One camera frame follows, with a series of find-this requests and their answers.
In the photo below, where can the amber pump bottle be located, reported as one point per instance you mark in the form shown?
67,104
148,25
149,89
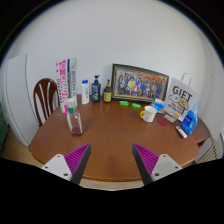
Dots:
107,94

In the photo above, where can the dark wooden chair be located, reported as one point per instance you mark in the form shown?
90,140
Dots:
40,90

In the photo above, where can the white mug with yellow rim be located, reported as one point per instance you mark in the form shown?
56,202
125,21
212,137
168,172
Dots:
150,114

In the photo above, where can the flat round red coaster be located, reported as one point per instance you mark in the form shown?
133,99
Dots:
162,122

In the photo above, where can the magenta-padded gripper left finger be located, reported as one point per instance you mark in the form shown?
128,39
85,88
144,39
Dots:
75,160

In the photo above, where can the small snack packet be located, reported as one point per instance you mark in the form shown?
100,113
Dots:
168,118

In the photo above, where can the framed group photo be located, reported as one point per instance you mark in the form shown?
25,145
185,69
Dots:
139,83

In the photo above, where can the white paper gift bag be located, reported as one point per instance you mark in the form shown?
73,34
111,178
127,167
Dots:
181,96

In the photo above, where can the clear green-labelled drink bottle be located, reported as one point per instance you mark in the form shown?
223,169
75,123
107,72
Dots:
74,120

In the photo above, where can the dark blue pump bottle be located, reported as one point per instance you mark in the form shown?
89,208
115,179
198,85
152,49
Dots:
96,91

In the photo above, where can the blue detergent bottle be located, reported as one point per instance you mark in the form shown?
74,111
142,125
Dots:
189,123

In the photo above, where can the white bottle with blue cap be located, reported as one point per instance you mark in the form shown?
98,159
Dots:
85,93

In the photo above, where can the white refrigerator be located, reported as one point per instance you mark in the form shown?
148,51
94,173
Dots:
16,96

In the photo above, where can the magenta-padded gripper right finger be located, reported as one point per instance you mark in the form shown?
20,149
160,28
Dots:
148,160

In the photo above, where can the puzzle cube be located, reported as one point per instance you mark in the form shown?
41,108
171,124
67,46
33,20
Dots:
175,115

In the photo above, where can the white remote control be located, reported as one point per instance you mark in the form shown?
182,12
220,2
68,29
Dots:
181,131

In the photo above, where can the white radiator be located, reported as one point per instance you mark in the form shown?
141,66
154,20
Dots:
210,153

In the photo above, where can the white and green long box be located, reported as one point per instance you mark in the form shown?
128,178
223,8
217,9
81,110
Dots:
72,80

